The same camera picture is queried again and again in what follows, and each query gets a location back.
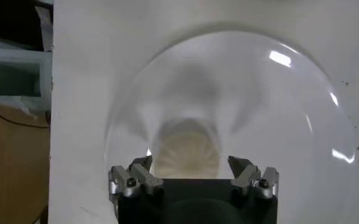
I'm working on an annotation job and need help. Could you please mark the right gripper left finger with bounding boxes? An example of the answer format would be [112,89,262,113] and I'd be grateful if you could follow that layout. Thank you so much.
[108,155,164,201]

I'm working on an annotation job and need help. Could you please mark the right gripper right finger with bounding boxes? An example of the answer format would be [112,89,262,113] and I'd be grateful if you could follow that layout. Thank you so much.
[227,155,280,200]

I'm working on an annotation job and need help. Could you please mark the white steamed baozi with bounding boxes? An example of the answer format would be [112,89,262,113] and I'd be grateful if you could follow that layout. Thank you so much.
[153,118,221,180]

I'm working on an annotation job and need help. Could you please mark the white round plate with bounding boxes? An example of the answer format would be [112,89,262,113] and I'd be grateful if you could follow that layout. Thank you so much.
[104,30,358,224]

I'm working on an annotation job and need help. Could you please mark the thin black floor cable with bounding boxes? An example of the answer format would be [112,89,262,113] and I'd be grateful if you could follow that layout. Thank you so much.
[0,99,51,130]

